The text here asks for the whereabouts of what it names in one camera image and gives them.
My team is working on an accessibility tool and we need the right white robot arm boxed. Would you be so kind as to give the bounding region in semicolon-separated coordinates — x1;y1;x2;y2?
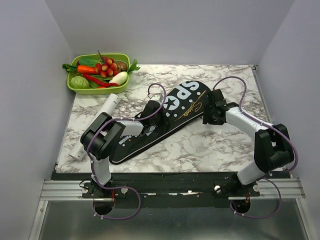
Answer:
203;89;295;196

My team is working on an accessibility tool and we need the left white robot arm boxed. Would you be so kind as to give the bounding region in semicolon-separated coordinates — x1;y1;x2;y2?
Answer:
80;100;165;198

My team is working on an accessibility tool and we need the green leafy toy vegetable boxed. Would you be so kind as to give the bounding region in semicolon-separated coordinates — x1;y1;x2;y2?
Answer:
127;59;141;75

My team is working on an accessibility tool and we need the white toy radish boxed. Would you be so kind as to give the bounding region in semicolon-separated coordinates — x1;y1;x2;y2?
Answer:
109;71;128;85

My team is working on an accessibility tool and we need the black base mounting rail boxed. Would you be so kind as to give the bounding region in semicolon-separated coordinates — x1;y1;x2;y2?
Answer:
41;172;279;213

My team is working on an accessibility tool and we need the green toy cabbage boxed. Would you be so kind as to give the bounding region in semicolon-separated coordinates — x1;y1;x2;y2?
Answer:
69;75;90;89

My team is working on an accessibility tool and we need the orange toy carrot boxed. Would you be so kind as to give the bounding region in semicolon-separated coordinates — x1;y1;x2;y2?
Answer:
77;65;98;75

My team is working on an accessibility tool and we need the green plastic basket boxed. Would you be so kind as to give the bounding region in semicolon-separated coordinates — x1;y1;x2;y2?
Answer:
62;52;132;95

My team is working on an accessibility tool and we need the white shuttlecock tube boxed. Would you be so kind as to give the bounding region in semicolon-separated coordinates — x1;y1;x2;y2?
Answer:
68;93;120;161

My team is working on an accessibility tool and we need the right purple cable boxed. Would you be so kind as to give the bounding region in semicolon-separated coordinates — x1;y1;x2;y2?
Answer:
212;76;300;218

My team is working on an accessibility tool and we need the black racket cover bag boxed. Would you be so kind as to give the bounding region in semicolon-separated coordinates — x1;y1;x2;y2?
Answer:
109;81;211;165

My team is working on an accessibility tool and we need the red toy cherry bunch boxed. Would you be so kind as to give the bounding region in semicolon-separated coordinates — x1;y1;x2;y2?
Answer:
95;56;119;78

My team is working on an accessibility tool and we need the red toy chili pepper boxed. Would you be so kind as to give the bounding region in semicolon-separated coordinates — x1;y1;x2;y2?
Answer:
82;74;120;89

